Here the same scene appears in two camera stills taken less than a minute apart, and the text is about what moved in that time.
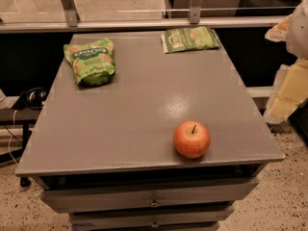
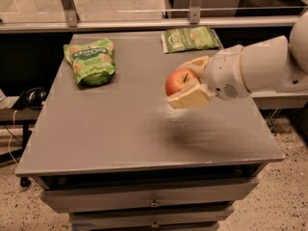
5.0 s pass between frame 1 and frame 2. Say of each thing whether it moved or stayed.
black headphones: stayed
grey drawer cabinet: stayed
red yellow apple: moved
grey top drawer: stayed
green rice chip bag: stayed
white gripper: moved
